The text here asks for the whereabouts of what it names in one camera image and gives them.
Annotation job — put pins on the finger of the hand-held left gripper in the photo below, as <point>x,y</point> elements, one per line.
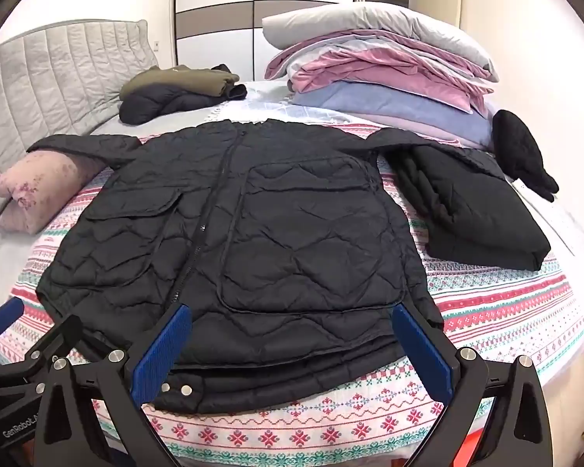
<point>61,336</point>
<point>4,315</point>

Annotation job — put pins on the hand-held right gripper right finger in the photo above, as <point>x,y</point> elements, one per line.
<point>424,356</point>

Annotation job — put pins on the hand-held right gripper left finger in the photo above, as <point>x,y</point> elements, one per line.
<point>159,356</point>

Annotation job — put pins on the black quilted jacket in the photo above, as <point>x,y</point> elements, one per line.
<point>272,233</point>

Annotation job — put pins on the olive and navy folded clothes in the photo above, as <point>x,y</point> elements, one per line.
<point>148,104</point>

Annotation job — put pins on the patterned knit-print blanket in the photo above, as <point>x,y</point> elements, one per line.
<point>496,301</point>

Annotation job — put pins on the pink floral pillow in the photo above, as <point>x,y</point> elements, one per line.
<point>39,185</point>

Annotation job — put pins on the folded black jacket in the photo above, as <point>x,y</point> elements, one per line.
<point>472,204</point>

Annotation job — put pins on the black fuzzy garment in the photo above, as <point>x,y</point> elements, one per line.
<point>518,155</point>

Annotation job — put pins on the lilac blanket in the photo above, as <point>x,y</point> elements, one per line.
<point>438,134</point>

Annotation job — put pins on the grey quilted headboard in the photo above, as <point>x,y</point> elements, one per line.
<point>44,82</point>

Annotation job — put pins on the blue blanket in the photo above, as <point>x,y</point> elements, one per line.
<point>370,104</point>

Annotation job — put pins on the olive green jacket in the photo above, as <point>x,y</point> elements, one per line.
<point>175,80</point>

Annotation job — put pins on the grey pillow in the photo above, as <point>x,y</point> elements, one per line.
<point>379,27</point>

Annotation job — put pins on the white wardrobe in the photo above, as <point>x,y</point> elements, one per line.
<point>253,5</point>

